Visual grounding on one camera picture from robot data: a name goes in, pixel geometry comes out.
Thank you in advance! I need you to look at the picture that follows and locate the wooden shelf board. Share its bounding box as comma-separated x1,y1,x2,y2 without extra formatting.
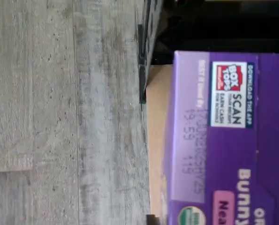
145,64,176,225

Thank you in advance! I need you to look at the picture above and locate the purple box pink patch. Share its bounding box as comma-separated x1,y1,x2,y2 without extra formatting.
166,50,279,225

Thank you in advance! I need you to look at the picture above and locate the black metal shelf rack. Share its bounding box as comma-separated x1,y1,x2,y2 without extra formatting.
136,0,279,225

